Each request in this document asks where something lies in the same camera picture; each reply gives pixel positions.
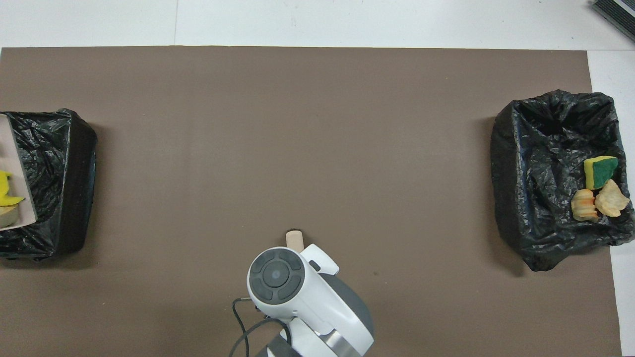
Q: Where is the small orange tan bread toy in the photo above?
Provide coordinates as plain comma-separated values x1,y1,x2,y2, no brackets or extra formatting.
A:
571,188,599,222

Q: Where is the open black bag lined bin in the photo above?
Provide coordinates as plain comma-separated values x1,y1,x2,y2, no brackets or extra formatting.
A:
490,89,635,272

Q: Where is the brown table mat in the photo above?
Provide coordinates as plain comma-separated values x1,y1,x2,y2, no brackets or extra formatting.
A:
0,46,623,357

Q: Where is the beige plastic dustpan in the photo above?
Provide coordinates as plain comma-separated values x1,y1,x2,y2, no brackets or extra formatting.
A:
0,113,38,230

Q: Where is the yellow and green sponge piece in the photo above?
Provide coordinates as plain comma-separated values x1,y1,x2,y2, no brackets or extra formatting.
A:
583,156,619,191

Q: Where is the taut black bag lined bin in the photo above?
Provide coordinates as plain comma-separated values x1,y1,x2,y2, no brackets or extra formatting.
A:
0,108,98,261

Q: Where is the dark ribbed panel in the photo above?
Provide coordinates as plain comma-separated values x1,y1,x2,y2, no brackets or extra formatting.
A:
590,0,635,43

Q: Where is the pale bread toy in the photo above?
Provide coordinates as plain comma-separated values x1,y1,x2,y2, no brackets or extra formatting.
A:
594,179,631,218

